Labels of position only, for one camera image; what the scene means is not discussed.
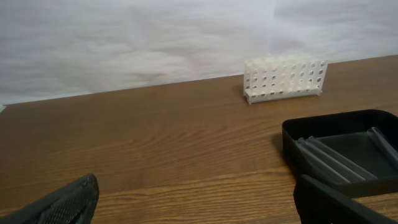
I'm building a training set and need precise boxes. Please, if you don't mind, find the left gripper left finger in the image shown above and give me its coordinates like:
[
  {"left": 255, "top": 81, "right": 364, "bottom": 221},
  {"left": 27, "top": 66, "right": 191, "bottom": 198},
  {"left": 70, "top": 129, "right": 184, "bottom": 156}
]
[{"left": 0, "top": 172, "right": 100, "bottom": 224}]

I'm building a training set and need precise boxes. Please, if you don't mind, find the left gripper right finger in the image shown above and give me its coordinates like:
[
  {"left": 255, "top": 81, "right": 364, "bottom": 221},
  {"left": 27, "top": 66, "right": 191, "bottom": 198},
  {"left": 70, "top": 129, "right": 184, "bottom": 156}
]
[{"left": 293, "top": 174, "right": 398, "bottom": 224}]

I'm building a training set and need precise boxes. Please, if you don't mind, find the black tray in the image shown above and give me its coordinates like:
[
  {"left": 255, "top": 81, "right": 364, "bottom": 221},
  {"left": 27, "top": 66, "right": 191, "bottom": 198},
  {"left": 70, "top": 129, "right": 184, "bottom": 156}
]
[{"left": 281, "top": 108, "right": 398, "bottom": 198}]

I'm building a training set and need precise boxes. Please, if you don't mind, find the white test tube rack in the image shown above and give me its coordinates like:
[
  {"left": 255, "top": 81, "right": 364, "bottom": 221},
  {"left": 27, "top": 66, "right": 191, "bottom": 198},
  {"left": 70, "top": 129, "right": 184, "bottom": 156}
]
[{"left": 243, "top": 53, "right": 330, "bottom": 105}]

